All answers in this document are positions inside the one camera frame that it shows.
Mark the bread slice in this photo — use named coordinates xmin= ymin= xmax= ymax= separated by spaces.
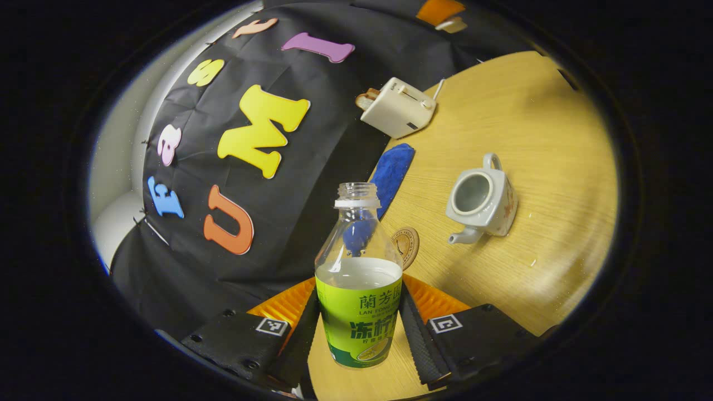
xmin=355 ymin=88 xmax=380 ymax=111

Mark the round wooden coaster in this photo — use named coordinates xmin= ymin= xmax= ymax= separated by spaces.
xmin=390 ymin=227 xmax=420 ymax=272

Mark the white toaster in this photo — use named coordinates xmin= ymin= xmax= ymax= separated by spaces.
xmin=360 ymin=77 xmax=438 ymax=139

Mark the blue towel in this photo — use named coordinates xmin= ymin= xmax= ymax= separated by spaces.
xmin=370 ymin=143 xmax=416 ymax=219

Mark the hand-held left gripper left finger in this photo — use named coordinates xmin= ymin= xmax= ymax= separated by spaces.
xmin=181 ymin=277 xmax=321 ymax=390

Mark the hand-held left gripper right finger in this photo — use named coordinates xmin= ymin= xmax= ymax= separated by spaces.
xmin=400 ymin=274 xmax=544 ymax=390

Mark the black backdrop cloth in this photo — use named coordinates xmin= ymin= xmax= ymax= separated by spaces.
xmin=110 ymin=0 xmax=535 ymax=338

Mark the green label water bottle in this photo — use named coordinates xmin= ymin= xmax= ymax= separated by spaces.
xmin=315 ymin=182 xmax=403 ymax=369

